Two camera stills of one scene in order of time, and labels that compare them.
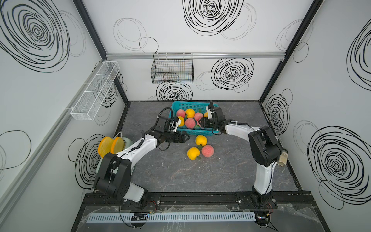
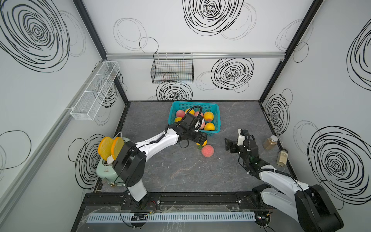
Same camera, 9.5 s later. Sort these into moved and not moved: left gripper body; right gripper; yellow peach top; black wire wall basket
Moved: right gripper; left gripper body
Not moved: yellow peach top; black wire wall basket
